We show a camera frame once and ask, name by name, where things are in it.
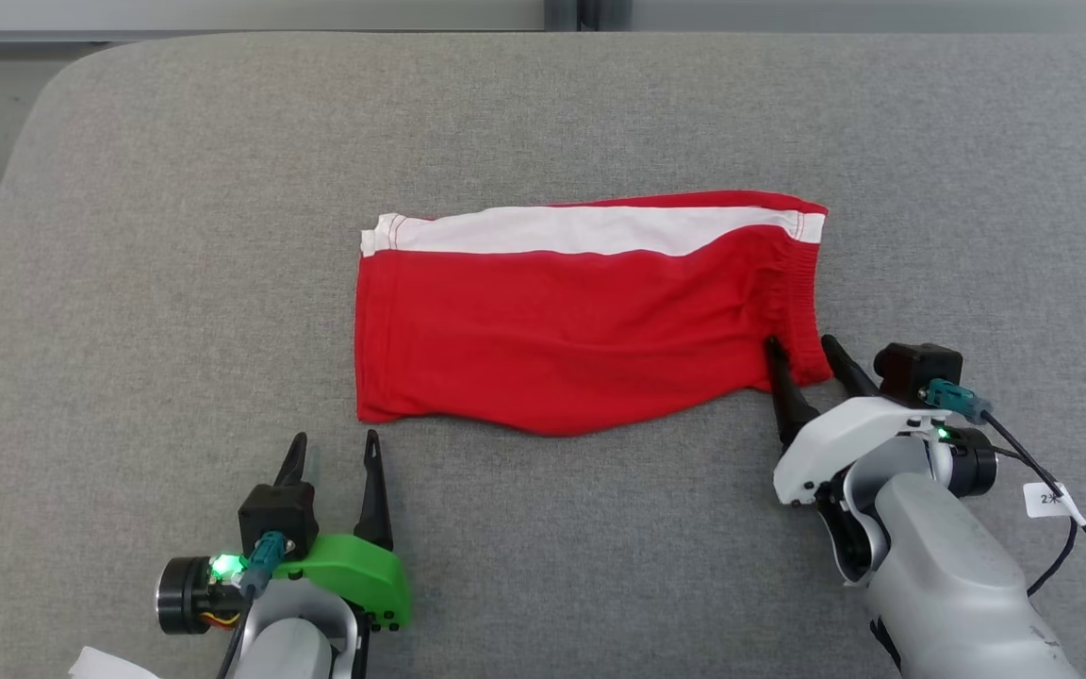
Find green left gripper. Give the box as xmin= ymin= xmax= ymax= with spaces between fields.
xmin=274 ymin=430 xmax=412 ymax=631

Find red shorts with white stripe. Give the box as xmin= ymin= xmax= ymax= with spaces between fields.
xmin=355 ymin=190 xmax=834 ymax=438

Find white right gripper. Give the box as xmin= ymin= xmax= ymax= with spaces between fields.
xmin=765 ymin=335 xmax=954 ymax=508

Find grey left camera cable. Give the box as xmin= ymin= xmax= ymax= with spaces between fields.
xmin=218 ymin=531 xmax=291 ymax=679

